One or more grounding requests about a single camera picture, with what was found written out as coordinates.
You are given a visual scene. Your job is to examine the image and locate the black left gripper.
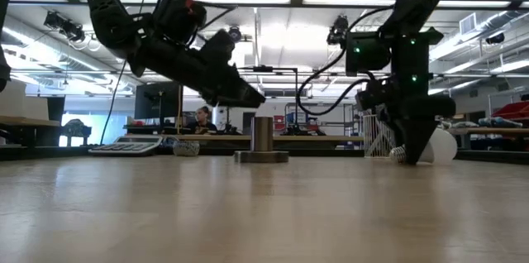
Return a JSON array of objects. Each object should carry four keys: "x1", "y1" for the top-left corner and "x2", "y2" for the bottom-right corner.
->
[{"x1": 128, "y1": 29, "x2": 266, "y2": 109}]

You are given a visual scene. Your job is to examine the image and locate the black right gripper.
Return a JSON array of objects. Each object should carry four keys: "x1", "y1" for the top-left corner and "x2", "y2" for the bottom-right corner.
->
[{"x1": 357, "y1": 79, "x2": 457, "y2": 165}]

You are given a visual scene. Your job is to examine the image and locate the white lightbulb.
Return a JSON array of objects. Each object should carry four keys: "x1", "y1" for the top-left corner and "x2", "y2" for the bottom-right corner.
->
[{"x1": 389, "y1": 127, "x2": 459, "y2": 165}]

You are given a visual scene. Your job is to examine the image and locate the metal lamp socket base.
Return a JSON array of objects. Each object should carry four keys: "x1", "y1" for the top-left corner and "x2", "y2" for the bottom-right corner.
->
[{"x1": 233, "y1": 116, "x2": 290, "y2": 164}]

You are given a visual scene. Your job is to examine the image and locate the person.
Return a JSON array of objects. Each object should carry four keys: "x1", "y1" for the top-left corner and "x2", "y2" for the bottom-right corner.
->
[{"x1": 185, "y1": 105, "x2": 219, "y2": 135}]

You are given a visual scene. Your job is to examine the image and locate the black computer monitor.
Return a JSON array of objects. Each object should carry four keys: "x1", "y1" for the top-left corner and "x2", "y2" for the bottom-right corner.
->
[{"x1": 134, "y1": 81, "x2": 184, "y2": 122}]

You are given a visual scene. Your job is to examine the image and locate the grey desk calculator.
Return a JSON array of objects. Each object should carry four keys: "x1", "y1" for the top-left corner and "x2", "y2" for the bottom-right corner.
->
[{"x1": 88, "y1": 134, "x2": 164, "y2": 157}]

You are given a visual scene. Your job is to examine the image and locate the dark bag on bench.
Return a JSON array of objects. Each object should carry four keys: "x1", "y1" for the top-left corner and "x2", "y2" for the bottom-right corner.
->
[{"x1": 61, "y1": 118, "x2": 93, "y2": 147}]

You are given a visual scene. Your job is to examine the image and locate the black ceiling device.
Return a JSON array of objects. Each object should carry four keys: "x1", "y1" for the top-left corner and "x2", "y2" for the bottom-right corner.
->
[{"x1": 43, "y1": 10, "x2": 87, "y2": 44}]

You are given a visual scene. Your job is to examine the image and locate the wooden workbench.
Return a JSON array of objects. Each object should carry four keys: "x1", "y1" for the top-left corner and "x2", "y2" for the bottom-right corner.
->
[{"x1": 0, "y1": 115, "x2": 62, "y2": 148}]

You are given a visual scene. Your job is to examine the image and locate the white cardboard boxes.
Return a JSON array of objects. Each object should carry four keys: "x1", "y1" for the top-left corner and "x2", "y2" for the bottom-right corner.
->
[{"x1": 0, "y1": 80, "x2": 50, "y2": 120}]

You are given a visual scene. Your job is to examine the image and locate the black round camera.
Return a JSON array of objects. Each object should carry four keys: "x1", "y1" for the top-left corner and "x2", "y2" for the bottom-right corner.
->
[{"x1": 226, "y1": 26, "x2": 243, "y2": 44}]

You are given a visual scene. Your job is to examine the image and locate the black left camera cable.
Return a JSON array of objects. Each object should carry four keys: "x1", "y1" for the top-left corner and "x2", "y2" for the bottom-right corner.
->
[{"x1": 188, "y1": 0, "x2": 240, "y2": 47}]

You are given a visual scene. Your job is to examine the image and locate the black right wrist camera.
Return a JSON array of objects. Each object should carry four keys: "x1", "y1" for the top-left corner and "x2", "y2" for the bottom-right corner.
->
[{"x1": 346, "y1": 31, "x2": 392, "y2": 77}]

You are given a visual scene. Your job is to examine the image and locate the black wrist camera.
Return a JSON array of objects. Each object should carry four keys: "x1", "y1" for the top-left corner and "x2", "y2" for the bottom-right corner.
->
[
  {"x1": 151, "y1": 0, "x2": 208, "y2": 48},
  {"x1": 346, "y1": 31, "x2": 392, "y2": 77}
]

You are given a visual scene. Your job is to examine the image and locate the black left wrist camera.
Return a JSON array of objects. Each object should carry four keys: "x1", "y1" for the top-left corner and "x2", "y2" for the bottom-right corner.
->
[{"x1": 151, "y1": 0, "x2": 208, "y2": 48}]

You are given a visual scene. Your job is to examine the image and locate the black camera with cable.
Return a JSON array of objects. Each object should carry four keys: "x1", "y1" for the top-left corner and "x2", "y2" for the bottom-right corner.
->
[{"x1": 326, "y1": 14, "x2": 350, "y2": 47}]

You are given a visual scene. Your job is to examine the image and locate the thin black hanging cable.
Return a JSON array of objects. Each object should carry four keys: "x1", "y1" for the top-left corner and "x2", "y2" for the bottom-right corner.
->
[{"x1": 98, "y1": 0, "x2": 155, "y2": 147}]

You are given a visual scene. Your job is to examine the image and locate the black aluminium table frame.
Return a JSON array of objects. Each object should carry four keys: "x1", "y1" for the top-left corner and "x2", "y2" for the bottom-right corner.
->
[{"x1": 0, "y1": 143, "x2": 529, "y2": 165}]

